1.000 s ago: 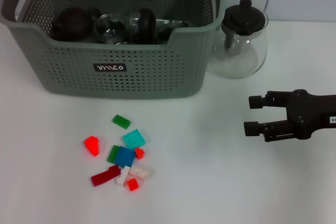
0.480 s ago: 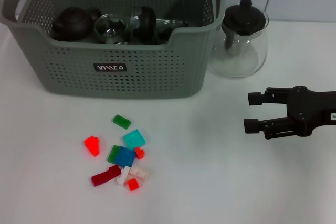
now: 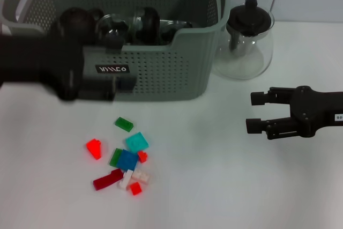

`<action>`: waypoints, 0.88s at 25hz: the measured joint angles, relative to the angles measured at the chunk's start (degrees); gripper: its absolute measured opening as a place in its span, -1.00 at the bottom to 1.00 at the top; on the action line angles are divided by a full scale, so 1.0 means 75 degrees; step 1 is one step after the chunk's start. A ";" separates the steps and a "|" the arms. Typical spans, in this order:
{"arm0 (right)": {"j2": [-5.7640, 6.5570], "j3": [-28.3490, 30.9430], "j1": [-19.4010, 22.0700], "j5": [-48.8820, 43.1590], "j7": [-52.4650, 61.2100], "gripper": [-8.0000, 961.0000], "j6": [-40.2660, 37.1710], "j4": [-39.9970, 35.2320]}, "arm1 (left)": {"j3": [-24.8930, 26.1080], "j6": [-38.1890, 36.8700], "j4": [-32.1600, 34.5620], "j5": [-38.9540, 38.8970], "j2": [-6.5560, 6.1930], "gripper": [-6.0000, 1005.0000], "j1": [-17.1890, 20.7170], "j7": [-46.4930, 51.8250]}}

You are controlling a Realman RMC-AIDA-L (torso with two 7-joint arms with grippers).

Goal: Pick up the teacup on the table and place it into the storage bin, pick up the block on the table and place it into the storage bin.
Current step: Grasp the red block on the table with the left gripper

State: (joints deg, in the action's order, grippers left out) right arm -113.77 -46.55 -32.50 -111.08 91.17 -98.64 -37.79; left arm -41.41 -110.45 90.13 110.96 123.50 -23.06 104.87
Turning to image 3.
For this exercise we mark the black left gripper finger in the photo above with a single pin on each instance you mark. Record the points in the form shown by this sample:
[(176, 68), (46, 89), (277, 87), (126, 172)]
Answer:
[(126, 84)]

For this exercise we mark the opaque green two-stud brick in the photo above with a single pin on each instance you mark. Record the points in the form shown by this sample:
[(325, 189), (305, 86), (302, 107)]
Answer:
[(123, 124)]

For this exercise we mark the dark red long brick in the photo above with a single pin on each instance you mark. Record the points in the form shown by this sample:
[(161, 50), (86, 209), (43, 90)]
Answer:
[(105, 182)]

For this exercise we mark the grey-green perforated storage bin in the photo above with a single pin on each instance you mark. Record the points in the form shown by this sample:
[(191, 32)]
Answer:
[(174, 73)]

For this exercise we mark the translucent white wide brick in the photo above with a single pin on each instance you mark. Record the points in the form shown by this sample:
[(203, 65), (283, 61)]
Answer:
[(142, 176)]

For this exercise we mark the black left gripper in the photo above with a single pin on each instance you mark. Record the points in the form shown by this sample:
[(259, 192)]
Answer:
[(40, 60)]

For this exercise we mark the black clay teapot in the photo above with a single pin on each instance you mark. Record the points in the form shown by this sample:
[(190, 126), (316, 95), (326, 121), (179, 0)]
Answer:
[(72, 20)]

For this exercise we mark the glass teapot with black lid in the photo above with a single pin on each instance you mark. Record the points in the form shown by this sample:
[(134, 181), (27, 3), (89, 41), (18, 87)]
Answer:
[(249, 17)]

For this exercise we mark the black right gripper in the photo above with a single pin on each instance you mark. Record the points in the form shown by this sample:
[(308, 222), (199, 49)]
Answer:
[(316, 108)]

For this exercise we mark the glass teacup with black sleeve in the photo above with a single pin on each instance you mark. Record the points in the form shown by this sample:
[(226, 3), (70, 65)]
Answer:
[(115, 25), (171, 32), (151, 25)]

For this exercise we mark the orange-red slope brick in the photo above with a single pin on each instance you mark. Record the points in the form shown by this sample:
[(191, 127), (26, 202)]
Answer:
[(94, 150)]

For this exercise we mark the orange-red small square brick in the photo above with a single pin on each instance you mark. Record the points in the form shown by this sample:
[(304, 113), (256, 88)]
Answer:
[(135, 188)]

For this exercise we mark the small red stud brick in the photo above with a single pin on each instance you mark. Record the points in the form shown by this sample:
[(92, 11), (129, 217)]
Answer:
[(142, 157)]

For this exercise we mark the translucent green flat brick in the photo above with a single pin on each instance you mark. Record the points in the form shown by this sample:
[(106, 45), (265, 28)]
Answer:
[(115, 158)]

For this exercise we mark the teal square brick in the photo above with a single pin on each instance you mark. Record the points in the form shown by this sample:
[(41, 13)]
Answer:
[(137, 142)]

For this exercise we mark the blue square brick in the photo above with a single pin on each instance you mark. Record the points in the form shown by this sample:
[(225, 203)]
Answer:
[(128, 160)]

